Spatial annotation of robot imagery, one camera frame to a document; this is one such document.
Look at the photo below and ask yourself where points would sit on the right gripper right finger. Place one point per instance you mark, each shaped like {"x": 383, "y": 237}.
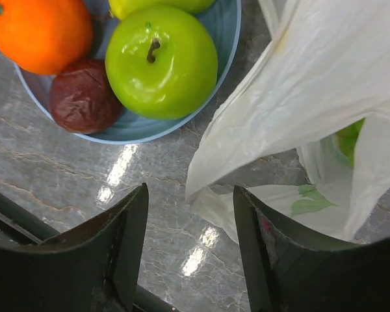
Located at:
{"x": 290, "y": 267}

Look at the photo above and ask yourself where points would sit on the white plastic bag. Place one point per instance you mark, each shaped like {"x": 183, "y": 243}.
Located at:
{"x": 327, "y": 67}

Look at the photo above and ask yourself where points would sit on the orange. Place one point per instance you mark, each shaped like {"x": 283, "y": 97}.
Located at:
{"x": 43, "y": 37}

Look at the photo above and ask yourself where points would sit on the green pear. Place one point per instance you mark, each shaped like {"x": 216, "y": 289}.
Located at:
{"x": 122, "y": 8}

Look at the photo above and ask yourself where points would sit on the green apple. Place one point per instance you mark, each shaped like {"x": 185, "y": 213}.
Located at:
{"x": 161, "y": 63}

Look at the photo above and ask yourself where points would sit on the passion fruit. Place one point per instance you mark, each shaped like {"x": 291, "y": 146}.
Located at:
{"x": 81, "y": 99}

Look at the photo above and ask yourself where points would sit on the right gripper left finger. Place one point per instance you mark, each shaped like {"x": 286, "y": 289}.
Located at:
{"x": 84, "y": 260}

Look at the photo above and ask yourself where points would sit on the green grapes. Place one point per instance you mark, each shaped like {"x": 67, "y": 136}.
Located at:
{"x": 347, "y": 139}

